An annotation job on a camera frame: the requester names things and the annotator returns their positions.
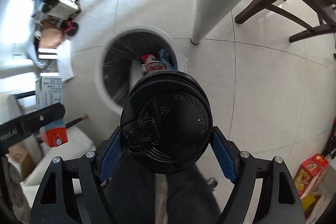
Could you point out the black coffee cup lid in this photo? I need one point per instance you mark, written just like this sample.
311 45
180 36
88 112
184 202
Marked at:
166 122

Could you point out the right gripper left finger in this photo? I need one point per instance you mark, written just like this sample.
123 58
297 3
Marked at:
64 180

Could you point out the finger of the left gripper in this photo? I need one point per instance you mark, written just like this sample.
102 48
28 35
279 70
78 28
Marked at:
20 128

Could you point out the white round trash bin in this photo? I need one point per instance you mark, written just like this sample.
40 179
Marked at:
120 66

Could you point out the red snack pouch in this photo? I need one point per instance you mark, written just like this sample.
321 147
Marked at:
151 64

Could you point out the red yellow carton box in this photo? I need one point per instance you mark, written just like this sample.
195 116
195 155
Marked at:
309 174

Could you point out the small milk carton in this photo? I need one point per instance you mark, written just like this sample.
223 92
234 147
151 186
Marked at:
54 134

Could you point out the black fleece clothed legs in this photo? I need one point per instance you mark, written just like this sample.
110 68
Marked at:
134 194

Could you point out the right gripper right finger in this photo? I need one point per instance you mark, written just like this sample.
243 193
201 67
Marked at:
278 201

